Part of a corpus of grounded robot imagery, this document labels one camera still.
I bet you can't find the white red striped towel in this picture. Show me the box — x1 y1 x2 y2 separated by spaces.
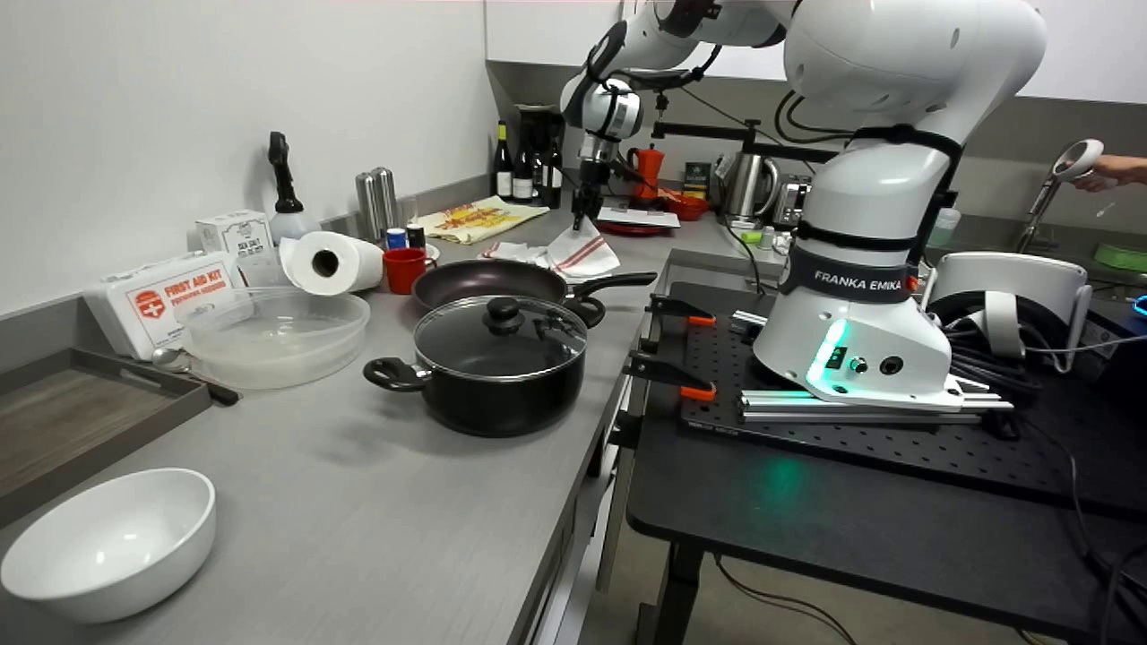
540 214 624 287

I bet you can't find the white first aid box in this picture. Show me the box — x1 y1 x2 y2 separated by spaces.
83 248 258 361

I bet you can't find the black perforated table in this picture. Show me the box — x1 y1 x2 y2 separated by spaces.
624 280 1147 645

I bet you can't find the operator bare hand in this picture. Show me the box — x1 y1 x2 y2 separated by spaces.
1071 154 1132 192

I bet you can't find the green flat object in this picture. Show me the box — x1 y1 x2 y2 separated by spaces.
1089 240 1147 287

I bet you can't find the silver kettle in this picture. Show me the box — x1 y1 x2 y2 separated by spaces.
713 146 783 224

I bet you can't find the silver aluminium rail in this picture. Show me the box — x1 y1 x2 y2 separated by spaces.
739 375 1016 428

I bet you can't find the red cup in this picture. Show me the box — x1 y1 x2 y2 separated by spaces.
379 243 430 296

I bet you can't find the white red flat tray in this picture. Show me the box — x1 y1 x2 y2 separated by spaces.
593 204 684 237

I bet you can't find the black floor cable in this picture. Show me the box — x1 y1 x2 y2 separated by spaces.
713 553 863 645

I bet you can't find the white VR headset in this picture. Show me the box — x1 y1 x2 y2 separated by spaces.
923 248 1096 361

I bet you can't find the red moka pot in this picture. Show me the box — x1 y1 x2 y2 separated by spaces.
628 143 666 207

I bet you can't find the small white carton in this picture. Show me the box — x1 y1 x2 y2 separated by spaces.
188 207 278 290

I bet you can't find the silver steel grinder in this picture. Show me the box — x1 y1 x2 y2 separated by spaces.
372 163 403 237
351 167 388 243

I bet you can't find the dark glass bottle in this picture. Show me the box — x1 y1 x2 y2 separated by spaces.
535 118 566 207
489 121 514 204
513 118 540 207

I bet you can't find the silver metal lever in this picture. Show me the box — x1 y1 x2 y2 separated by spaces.
1016 176 1078 259

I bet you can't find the white headset cable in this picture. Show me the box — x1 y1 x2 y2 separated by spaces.
1050 328 1147 361

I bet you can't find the white folded napkin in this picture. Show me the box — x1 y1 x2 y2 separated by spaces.
487 240 552 267

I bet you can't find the glass pot lid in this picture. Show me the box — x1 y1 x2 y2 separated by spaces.
411 292 590 379

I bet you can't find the clear plastic bowl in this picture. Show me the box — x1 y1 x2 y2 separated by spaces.
175 284 376 390

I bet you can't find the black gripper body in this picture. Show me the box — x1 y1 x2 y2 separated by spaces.
568 127 615 192

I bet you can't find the black cooking pot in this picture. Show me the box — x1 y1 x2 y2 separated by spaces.
357 317 590 439

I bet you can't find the white ceramic bowl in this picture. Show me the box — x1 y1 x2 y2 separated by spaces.
0 463 221 628

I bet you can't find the grey recessed tray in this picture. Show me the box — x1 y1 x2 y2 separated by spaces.
0 342 242 530

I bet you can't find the black frying pan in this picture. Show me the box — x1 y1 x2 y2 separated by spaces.
409 259 661 328

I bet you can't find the grey counter cabinet front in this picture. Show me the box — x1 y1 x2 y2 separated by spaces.
513 354 636 645

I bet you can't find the white paper towel roll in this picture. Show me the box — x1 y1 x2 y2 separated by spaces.
277 224 388 296

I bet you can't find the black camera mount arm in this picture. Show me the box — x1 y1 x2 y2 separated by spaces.
648 103 830 163

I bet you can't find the white handheld controller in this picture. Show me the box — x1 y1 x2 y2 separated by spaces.
1050 134 1108 186

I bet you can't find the black orange bar clamp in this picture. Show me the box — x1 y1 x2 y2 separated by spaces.
624 349 725 409
645 292 725 334

